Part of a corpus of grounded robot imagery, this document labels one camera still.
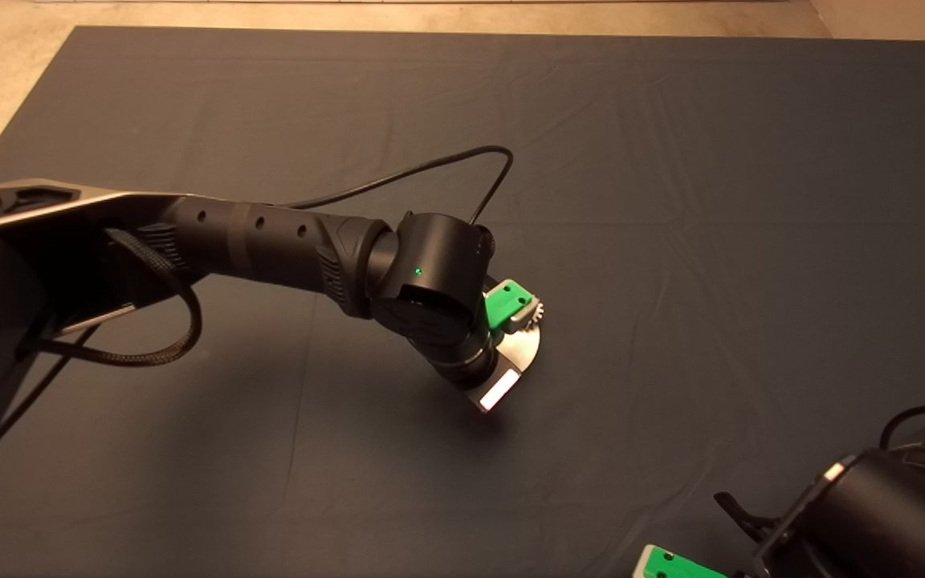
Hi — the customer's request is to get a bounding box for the round metal carrier plate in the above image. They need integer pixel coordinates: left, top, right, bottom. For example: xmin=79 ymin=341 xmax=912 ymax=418
xmin=493 ymin=320 xmax=543 ymax=378

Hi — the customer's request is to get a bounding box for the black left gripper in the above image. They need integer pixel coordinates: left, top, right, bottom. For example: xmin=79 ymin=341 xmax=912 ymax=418
xmin=462 ymin=352 xmax=524 ymax=414

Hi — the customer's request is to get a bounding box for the black left camera cable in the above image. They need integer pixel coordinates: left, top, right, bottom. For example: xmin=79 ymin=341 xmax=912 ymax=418
xmin=286 ymin=145 xmax=515 ymax=227

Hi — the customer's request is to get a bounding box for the dark grey table cloth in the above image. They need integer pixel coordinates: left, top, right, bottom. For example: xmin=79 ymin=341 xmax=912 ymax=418
xmin=0 ymin=26 xmax=925 ymax=578

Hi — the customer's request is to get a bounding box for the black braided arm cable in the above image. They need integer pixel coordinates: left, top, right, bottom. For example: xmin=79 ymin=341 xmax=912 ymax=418
xmin=25 ymin=228 xmax=204 ymax=368

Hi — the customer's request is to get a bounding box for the black cable strap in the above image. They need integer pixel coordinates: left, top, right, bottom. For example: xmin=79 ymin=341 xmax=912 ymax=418
xmin=713 ymin=490 xmax=778 ymax=542

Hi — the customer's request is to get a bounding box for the green right camera mount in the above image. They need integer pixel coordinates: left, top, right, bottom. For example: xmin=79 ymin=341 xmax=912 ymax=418
xmin=643 ymin=545 xmax=728 ymax=578

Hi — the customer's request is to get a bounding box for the green left camera mount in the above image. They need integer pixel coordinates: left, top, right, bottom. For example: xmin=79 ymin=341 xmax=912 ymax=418
xmin=483 ymin=279 xmax=534 ymax=332

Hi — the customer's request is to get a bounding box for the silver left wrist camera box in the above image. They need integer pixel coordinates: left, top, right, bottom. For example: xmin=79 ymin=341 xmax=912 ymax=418
xmin=504 ymin=299 xmax=541 ymax=336

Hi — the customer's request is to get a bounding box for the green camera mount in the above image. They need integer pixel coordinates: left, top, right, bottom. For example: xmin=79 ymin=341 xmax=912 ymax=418
xmin=643 ymin=545 xmax=728 ymax=578
xmin=483 ymin=279 xmax=534 ymax=332

